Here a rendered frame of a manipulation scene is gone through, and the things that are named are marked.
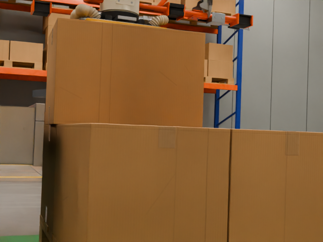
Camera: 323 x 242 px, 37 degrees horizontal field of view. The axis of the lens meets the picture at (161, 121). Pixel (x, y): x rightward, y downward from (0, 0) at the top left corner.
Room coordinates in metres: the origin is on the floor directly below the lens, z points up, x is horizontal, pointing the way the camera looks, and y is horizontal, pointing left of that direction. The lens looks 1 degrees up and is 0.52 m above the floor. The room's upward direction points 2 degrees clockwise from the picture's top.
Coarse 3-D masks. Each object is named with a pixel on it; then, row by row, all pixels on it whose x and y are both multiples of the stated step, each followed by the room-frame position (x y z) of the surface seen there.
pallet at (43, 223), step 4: (40, 216) 2.10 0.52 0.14; (40, 220) 2.10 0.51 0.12; (44, 220) 1.99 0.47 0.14; (40, 224) 2.09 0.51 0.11; (44, 224) 1.96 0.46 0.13; (40, 228) 2.08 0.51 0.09; (44, 228) 1.96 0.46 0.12; (48, 228) 1.88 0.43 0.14; (40, 232) 2.08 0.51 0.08; (44, 232) 1.95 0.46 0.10; (48, 232) 1.87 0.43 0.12; (40, 236) 2.07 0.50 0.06; (44, 236) 2.04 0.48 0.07; (48, 236) 1.84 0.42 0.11; (52, 236) 1.75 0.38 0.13; (40, 240) 2.07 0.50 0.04; (44, 240) 2.04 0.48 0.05; (48, 240) 2.04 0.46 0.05; (52, 240) 1.74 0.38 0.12; (56, 240) 1.65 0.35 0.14
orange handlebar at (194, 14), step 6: (84, 0) 1.98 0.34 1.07; (90, 0) 1.97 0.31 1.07; (96, 0) 1.98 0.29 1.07; (102, 0) 1.99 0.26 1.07; (144, 6) 2.05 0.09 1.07; (150, 6) 2.06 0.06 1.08; (156, 6) 2.07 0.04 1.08; (162, 6) 2.09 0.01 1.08; (54, 12) 2.20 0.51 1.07; (60, 12) 2.20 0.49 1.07; (66, 12) 2.21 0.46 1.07; (156, 12) 2.12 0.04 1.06; (162, 12) 2.13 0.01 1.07; (186, 12) 2.13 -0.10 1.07; (192, 12) 2.13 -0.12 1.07; (198, 12) 2.15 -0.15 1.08; (204, 12) 2.16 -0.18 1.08; (192, 18) 2.17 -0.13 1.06; (198, 18) 2.17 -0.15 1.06; (204, 18) 2.20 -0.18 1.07; (228, 18) 2.20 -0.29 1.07; (234, 18) 2.21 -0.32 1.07
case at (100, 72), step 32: (64, 32) 1.77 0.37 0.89; (96, 32) 1.81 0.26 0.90; (128, 32) 1.85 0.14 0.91; (160, 32) 1.89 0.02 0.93; (192, 32) 1.93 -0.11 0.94; (64, 64) 1.77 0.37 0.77; (96, 64) 1.81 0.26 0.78; (128, 64) 1.85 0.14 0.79; (160, 64) 1.89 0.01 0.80; (192, 64) 1.93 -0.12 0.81; (64, 96) 1.78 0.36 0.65; (96, 96) 1.81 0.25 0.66; (128, 96) 1.85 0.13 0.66; (160, 96) 1.89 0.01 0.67; (192, 96) 1.93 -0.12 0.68
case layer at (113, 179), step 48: (48, 144) 1.96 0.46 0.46; (96, 144) 1.20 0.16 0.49; (144, 144) 1.24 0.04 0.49; (192, 144) 1.29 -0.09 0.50; (240, 144) 1.34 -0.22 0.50; (288, 144) 1.40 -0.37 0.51; (48, 192) 1.90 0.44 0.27; (96, 192) 1.20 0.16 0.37; (144, 192) 1.24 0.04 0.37; (192, 192) 1.29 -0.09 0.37; (240, 192) 1.34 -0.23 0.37; (288, 192) 1.40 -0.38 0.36; (96, 240) 1.20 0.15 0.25; (144, 240) 1.24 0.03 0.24; (192, 240) 1.29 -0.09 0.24; (240, 240) 1.34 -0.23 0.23; (288, 240) 1.40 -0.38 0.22
